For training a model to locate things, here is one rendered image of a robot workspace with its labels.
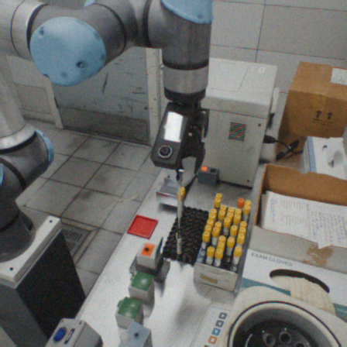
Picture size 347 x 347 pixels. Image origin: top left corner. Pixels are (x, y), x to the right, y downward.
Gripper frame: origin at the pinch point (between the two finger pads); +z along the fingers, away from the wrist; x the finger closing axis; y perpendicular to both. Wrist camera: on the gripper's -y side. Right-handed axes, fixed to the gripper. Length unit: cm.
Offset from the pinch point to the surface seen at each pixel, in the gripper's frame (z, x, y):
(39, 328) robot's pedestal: 48, 35, -20
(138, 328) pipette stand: 16.0, 0.6, -23.4
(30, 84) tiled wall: 77, 189, 167
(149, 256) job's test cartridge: 18.4, 5.0, -6.6
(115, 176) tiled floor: 114, 85, 114
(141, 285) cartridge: 19.3, 4.3, -13.4
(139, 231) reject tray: 25.9, 13.1, 5.0
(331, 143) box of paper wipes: 17, -37, 53
